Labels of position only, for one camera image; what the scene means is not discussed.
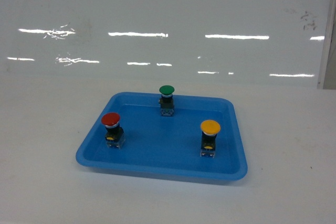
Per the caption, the yellow mushroom push button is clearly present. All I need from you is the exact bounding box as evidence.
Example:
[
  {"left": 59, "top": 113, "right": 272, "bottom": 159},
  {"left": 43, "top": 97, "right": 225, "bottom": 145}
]
[{"left": 200, "top": 120, "right": 221, "bottom": 158}]

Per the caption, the red mushroom push button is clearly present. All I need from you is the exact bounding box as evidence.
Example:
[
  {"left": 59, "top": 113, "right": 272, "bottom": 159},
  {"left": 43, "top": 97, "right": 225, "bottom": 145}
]
[{"left": 101, "top": 112, "right": 125, "bottom": 149}]

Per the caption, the green mushroom push button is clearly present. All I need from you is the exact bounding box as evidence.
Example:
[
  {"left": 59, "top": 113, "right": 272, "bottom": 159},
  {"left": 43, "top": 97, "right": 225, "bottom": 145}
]
[{"left": 159, "top": 85, "right": 175, "bottom": 116}]

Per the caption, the blue plastic tray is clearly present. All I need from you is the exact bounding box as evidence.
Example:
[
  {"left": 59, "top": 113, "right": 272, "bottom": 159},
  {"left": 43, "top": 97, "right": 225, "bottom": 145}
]
[{"left": 76, "top": 92, "right": 248, "bottom": 184}]

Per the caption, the white wall corner post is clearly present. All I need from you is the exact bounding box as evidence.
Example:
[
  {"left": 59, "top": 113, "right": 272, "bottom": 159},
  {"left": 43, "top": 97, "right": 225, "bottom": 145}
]
[{"left": 317, "top": 0, "right": 335, "bottom": 89}]

